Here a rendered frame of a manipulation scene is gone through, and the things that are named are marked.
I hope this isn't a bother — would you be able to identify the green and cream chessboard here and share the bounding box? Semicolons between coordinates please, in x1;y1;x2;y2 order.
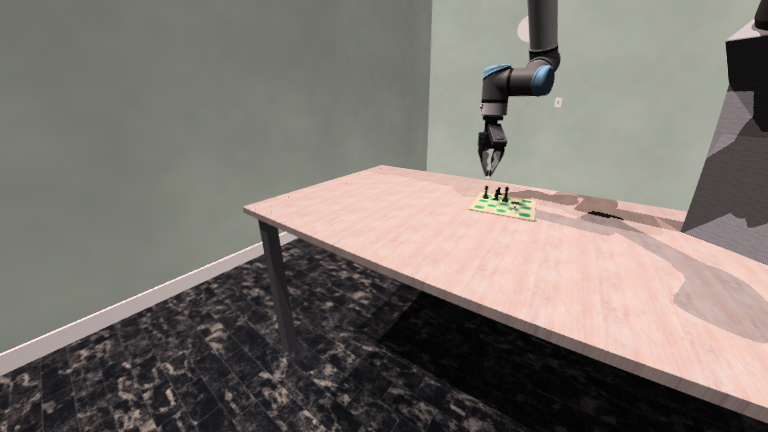
468;192;536;222

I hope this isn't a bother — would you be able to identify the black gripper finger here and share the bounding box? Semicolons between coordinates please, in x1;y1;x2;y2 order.
490;147;505;177
478;142;489;177

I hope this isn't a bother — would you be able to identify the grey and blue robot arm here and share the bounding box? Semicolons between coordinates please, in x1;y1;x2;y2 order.
479;0;768;147

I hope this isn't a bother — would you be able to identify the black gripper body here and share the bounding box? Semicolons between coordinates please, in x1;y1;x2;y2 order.
478;116;503;151

